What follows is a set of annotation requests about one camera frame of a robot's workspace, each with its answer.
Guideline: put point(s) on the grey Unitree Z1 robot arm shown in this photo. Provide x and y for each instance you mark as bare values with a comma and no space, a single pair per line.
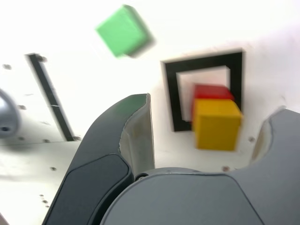
7,112

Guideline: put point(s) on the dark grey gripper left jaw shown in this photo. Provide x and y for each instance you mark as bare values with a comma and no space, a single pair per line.
93,175

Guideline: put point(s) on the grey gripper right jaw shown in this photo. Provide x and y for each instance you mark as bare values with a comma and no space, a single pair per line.
187,201

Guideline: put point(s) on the red cube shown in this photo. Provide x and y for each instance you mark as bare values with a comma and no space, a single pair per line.
211,92

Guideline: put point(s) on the yellow cube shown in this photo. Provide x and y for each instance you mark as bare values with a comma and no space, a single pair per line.
215,126

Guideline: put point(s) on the black tape square outline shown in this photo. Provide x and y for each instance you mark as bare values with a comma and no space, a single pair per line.
171,98

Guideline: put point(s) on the green cube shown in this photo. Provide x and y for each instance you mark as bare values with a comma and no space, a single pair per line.
122,32

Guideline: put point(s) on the black tape strip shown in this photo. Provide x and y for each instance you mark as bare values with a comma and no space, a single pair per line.
50,98

